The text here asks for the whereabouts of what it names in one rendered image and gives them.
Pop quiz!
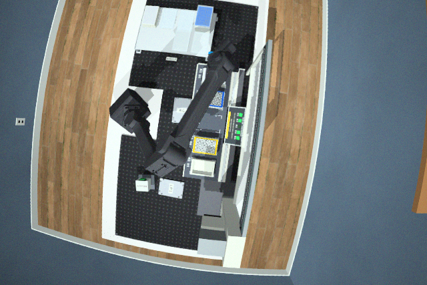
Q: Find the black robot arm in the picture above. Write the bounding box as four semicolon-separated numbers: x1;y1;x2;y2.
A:
123;39;240;178

